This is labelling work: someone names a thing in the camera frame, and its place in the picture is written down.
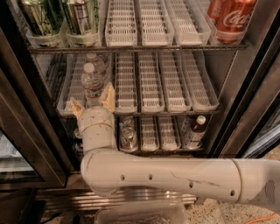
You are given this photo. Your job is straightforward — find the silver soda can front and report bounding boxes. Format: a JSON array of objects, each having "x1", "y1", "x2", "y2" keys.
[{"x1": 121, "y1": 127, "x2": 137, "y2": 151}]

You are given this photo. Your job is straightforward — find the red Coca-Cola can rear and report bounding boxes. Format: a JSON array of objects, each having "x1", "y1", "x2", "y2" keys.
[{"x1": 207, "y1": 0, "x2": 226, "y2": 22}]

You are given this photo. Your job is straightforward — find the silver soda can rear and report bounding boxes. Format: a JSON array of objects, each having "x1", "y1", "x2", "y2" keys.
[{"x1": 120, "y1": 116, "x2": 134, "y2": 127}]

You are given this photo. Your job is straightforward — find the red Coca-Cola can front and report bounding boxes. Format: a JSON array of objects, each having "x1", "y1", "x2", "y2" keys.
[{"x1": 216, "y1": 0, "x2": 257, "y2": 44}]

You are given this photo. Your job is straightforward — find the middle shelf tray rightmost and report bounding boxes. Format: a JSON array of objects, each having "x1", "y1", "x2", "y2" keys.
[{"x1": 181, "y1": 52, "x2": 219, "y2": 112}]

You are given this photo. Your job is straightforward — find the clear plastic water bottle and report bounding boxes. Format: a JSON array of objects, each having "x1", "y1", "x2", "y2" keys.
[{"x1": 81, "y1": 62, "x2": 104, "y2": 108}]

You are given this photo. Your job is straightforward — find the middle shelf tray leftmost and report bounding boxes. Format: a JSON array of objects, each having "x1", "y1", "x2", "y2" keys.
[{"x1": 57, "y1": 54, "x2": 86, "y2": 117}]

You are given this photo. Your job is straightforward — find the green tall can right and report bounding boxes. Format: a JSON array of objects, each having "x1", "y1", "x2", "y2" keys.
[{"x1": 61, "y1": 0, "x2": 99, "y2": 47}]

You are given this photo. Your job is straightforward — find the blue Pepsi can front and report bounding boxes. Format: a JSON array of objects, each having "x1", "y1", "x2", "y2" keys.
[{"x1": 73, "y1": 129, "x2": 83, "y2": 151}]

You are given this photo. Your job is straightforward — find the silver soda can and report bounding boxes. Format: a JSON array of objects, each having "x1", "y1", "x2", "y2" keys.
[
  {"x1": 120, "y1": 116, "x2": 134, "y2": 127},
  {"x1": 121, "y1": 127, "x2": 137, "y2": 151}
]

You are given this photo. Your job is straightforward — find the green tall can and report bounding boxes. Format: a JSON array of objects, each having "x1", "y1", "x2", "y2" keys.
[
  {"x1": 61, "y1": 0, "x2": 99, "y2": 47},
  {"x1": 17, "y1": 0, "x2": 63, "y2": 47}
]

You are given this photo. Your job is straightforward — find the rear clear water bottle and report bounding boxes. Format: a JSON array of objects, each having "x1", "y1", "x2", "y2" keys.
[{"x1": 86, "y1": 53, "x2": 107, "y2": 79}]

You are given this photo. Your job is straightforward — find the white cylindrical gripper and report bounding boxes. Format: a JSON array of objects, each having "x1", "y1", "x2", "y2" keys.
[{"x1": 70, "y1": 82, "x2": 116, "y2": 132}]

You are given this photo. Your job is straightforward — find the stainless steel fridge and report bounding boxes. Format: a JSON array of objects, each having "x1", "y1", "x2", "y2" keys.
[{"x1": 0, "y1": 0, "x2": 280, "y2": 210}]

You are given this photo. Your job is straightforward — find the green tall can left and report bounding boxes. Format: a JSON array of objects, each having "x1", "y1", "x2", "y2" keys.
[{"x1": 17, "y1": 0, "x2": 63, "y2": 47}]

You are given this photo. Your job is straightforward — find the fridge glass door right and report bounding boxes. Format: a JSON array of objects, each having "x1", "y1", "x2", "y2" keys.
[{"x1": 209, "y1": 15, "x2": 280, "y2": 158}]

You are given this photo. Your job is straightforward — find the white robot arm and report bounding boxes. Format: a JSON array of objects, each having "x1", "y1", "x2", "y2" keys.
[{"x1": 70, "y1": 83, "x2": 280, "y2": 214}]

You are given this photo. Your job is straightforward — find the brown tea bottle white cap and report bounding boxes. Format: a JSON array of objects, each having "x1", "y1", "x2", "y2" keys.
[{"x1": 186, "y1": 115, "x2": 207, "y2": 148}]

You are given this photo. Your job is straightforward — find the red coca-cola can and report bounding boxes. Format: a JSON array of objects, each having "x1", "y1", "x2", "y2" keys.
[
  {"x1": 216, "y1": 0, "x2": 257, "y2": 44},
  {"x1": 207, "y1": 0, "x2": 226, "y2": 22}
]

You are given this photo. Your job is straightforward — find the shelf tray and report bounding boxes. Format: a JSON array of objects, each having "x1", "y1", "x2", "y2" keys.
[
  {"x1": 181, "y1": 52, "x2": 219, "y2": 112},
  {"x1": 57, "y1": 54, "x2": 86, "y2": 117},
  {"x1": 137, "y1": 0, "x2": 174, "y2": 46},
  {"x1": 158, "y1": 52, "x2": 192, "y2": 113},
  {"x1": 115, "y1": 52, "x2": 137, "y2": 114},
  {"x1": 105, "y1": 0, "x2": 137, "y2": 47},
  {"x1": 158, "y1": 116, "x2": 180, "y2": 151},
  {"x1": 164, "y1": 0, "x2": 211, "y2": 46},
  {"x1": 97, "y1": 53, "x2": 112, "y2": 88},
  {"x1": 140, "y1": 116, "x2": 159, "y2": 151},
  {"x1": 137, "y1": 52, "x2": 165, "y2": 113}
]

